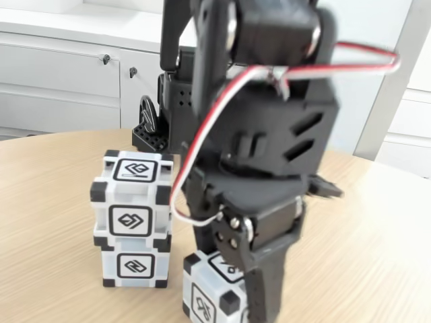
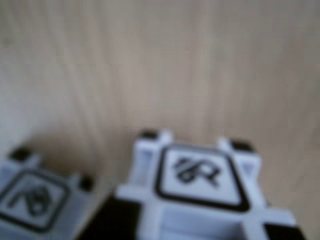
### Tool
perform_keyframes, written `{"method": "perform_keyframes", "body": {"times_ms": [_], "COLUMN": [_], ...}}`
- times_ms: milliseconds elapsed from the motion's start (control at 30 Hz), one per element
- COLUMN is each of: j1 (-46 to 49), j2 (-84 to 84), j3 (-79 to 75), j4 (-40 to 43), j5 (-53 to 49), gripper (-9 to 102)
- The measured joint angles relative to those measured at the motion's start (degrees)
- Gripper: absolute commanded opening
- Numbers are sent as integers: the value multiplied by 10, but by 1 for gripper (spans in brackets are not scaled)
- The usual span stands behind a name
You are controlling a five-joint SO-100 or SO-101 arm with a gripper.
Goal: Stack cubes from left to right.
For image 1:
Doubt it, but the white cube with black corners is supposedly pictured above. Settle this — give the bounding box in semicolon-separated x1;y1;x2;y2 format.
90;149;174;252
100;237;171;289
183;250;252;323

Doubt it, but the black round clamp knob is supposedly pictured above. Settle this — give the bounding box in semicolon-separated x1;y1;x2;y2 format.
137;96;158;134

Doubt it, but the white low drawer cabinet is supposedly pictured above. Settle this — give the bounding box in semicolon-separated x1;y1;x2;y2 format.
380;77;431;178

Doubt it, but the white cabinet with drawers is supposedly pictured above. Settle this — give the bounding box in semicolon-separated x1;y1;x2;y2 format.
0;9;275;137

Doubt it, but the camera module on black mount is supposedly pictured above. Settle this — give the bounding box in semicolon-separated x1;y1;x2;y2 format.
308;174;345;200

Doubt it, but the white red servo cable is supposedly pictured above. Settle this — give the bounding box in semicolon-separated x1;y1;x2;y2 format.
169;40;403;227

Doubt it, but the grey metal frame post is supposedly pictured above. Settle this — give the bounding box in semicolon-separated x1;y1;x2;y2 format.
352;0;431;162

